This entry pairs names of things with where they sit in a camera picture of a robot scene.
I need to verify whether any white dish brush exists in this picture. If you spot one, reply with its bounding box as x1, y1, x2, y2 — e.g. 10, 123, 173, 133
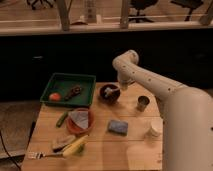
105, 87, 119, 97

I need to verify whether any dark purple bowl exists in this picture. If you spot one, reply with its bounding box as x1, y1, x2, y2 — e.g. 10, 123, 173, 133
99, 84, 121, 105

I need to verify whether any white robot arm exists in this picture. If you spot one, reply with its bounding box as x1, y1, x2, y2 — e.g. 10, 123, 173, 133
112, 50, 213, 171

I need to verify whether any orange plastic bowl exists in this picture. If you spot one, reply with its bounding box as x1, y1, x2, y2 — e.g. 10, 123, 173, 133
66, 108, 94, 135

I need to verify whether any metal cup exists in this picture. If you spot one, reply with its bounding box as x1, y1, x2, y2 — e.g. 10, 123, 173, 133
137, 96, 150, 112

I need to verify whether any blue sponge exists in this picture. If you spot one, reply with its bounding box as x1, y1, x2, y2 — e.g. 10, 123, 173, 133
107, 120, 128, 135

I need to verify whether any brown toy item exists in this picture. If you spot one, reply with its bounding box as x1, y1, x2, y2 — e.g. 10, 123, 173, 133
64, 86, 82, 101

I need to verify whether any grey folded cloth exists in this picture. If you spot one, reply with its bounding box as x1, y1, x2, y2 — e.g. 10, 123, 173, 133
68, 110, 89, 129

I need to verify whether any white paper cup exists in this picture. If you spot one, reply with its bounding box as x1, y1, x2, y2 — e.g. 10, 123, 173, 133
148, 120, 163, 137

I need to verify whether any green plastic tray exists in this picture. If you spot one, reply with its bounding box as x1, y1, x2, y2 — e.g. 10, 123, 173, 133
40, 73, 96, 107

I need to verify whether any green cucumber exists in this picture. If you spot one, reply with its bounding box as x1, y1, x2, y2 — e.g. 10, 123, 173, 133
56, 112, 68, 128

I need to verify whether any orange tomato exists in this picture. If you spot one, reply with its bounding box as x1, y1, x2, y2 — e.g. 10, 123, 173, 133
49, 93, 61, 101

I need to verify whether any yellow corn cob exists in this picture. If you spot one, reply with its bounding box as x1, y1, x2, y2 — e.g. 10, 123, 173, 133
63, 135, 88, 158

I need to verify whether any brown bread slice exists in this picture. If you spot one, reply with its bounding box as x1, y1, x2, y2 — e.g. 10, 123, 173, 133
52, 135, 75, 152

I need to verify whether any black office chair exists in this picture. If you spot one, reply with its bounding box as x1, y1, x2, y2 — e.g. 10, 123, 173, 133
129, 0, 158, 23

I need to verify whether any silver fork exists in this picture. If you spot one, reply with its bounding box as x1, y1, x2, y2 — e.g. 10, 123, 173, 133
27, 152, 63, 159

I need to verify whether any office chair base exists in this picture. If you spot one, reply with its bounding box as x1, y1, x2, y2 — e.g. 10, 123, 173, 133
26, 0, 54, 10

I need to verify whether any black cable left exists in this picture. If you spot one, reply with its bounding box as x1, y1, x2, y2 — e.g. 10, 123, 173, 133
0, 129, 22, 171

